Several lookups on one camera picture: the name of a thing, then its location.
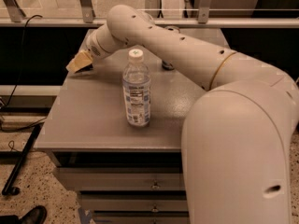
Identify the black floor cable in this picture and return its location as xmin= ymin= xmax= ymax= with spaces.
xmin=0 ymin=14 xmax=49 ymax=133

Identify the grey metal railing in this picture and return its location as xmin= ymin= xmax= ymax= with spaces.
xmin=0 ymin=0 xmax=299 ymax=29

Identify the black metal floor pole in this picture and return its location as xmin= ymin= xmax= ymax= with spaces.
xmin=1 ymin=124 xmax=41 ymax=196

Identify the bottom grey drawer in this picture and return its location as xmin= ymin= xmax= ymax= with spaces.
xmin=93 ymin=213 xmax=190 ymax=224

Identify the clear plastic water bottle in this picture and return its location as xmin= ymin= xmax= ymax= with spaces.
xmin=122 ymin=49 xmax=151 ymax=127

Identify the grey drawer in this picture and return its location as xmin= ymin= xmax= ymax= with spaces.
xmin=78 ymin=191 xmax=188 ymax=212
xmin=53 ymin=167 xmax=185 ymax=191
xmin=93 ymin=213 xmax=190 ymax=224

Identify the top grey drawer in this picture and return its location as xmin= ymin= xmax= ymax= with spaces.
xmin=53 ymin=167 xmax=185 ymax=191

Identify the grey drawer cabinet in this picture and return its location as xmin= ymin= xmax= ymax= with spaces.
xmin=34 ymin=27 xmax=232 ymax=224

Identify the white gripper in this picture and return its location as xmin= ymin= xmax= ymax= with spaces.
xmin=66 ymin=31 xmax=109 ymax=73

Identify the black shoe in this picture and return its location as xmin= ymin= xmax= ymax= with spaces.
xmin=0 ymin=205 xmax=47 ymax=224

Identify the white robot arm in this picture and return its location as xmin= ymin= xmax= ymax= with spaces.
xmin=66 ymin=5 xmax=299 ymax=224

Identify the silver blue energy drink can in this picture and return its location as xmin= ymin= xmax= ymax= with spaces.
xmin=161 ymin=25 xmax=181 ymax=71

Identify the middle grey drawer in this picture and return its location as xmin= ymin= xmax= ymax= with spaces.
xmin=78 ymin=191 xmax=188 ymax=212

